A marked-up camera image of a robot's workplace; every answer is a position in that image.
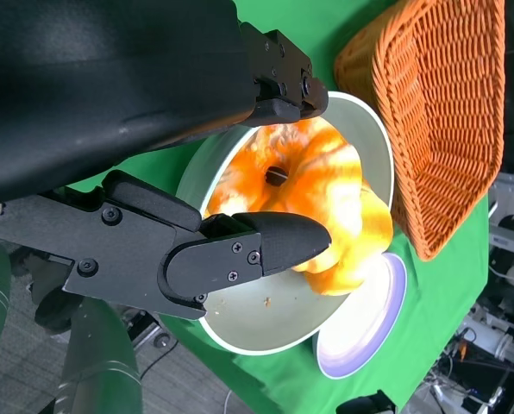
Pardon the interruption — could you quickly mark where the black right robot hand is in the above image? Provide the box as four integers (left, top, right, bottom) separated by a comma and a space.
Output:
336, 389, 399, 414

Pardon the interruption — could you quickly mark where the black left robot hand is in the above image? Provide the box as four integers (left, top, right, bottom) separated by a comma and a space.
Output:
0, 0, 331, 321

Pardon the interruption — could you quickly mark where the pale green bowl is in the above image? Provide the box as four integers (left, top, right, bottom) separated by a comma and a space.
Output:
177, 90, 397, 357

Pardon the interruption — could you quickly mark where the orange striped ring bread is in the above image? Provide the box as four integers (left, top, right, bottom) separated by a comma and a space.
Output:
291, 185, 394, 298
204, 118, 364, 228

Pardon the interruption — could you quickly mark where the lavender plate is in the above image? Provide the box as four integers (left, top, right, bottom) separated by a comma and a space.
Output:
311, 252, 408, 380

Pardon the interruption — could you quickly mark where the orange wicker basket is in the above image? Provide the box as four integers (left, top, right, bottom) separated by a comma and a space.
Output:
333, 0, 506, 262

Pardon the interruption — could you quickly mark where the green tablecloth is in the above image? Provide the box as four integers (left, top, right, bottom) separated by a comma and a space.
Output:
65, 0, 491, 414

